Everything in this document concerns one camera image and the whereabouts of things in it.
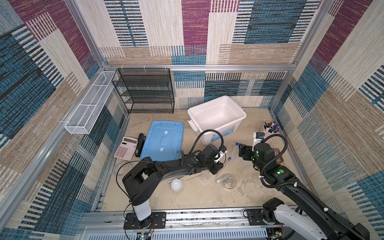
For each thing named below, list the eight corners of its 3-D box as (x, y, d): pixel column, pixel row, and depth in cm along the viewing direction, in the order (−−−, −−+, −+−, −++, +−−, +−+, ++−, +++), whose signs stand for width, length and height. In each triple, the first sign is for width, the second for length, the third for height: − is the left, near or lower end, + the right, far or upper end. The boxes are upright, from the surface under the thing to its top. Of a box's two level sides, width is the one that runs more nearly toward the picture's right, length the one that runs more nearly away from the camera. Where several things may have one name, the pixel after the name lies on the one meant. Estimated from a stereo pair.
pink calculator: (115, 157, 98) (111, 153, 95) (126, 140, 107) (123, 136, 103) (131, 161, 96) (128, 158, 93) (141, 143, 105) (139, 139, 101)
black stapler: (135, 157, 97) (133, 153, 93) (141, 137, 106) (139, 133, 103) (141, 157, 97) (139, 153, 93) (146, 137, 106) (144, 133, 103)
